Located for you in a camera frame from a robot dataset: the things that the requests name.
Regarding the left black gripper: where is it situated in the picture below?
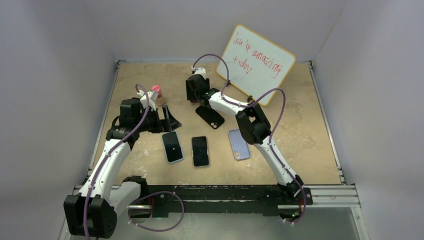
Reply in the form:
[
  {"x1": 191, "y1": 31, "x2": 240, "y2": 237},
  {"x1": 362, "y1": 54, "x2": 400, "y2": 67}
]
[{"x1": 134, "y1": 105, "x2": 181, "y2": 134}]

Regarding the black phone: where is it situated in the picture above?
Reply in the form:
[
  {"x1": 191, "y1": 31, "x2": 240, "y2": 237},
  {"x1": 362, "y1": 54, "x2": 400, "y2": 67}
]
[
  {"x1": 161, "y1": 131, "x2": 184, "y2": 164},
  {"x1": 192, "y1": 136, "x2": 210, "y2": 168}
]

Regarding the black phone case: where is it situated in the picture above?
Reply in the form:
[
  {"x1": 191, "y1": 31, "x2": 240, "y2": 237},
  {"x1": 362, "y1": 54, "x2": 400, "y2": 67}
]
[{"x1": 195, "y1": 106, "x2": 225, "y2": 129}]

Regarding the clear magsafe phone case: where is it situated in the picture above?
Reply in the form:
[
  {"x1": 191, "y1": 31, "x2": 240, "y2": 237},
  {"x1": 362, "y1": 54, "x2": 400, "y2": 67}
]
[{"x1": 191, "y1": 135, "x2": 211, "y2": 169}]

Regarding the lavender phone case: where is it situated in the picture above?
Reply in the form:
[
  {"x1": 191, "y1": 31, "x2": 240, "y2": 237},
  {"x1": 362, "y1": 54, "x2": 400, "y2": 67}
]
[{"x1": 228, "y1": 129, "x2": 251, "y2": 161}]

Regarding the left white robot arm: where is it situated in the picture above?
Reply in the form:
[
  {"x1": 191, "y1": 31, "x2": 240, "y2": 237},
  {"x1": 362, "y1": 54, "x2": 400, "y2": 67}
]
[{"x1": 63, "y1": 96, "x2": 182, "y2": 240}]

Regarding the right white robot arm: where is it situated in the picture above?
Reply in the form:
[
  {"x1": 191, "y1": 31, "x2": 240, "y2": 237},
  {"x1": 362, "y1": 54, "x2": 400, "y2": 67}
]
[{"x1": 185, "y1": 73, "x2": 307, "y2": 204}]

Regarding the pink capped small bottle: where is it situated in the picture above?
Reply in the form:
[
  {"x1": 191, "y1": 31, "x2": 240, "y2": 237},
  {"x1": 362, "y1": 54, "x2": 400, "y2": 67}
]
[{"x1": 151, "y1": 85, "x2": 166, "y2": 106}]

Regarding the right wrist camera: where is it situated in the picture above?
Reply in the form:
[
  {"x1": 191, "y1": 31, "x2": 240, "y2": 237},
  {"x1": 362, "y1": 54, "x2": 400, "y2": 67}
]
[{"x1": 191, "y1": 66, "x2": 206, "y2": 78}]

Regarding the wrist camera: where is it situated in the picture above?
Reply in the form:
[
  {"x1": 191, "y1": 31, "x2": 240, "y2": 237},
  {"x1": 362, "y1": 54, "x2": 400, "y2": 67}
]
[
  {"x1": 137, "y1": 90, "x2": 158, "y2": 111},
  {"x1": 191, "y1": 66, "x2": 206, "y2": 78}
]

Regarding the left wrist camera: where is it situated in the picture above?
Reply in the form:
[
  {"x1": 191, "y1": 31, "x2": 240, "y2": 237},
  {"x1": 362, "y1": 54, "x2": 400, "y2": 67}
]
[{"x1": 137, "y1": 90, "x2": 158, "y2": 111}]

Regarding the whiteboard with yellow frame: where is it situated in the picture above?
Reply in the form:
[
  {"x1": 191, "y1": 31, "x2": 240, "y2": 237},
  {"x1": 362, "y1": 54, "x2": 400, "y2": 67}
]
[{"x1": 216, "y1": 24, "x2": 296, "y2": 100}]

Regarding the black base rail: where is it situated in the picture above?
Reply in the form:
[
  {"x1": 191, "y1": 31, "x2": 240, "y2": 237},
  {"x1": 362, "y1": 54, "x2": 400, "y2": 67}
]
[{"x1": 129, "y1": 184, "x2": 314, "y2": 221}]

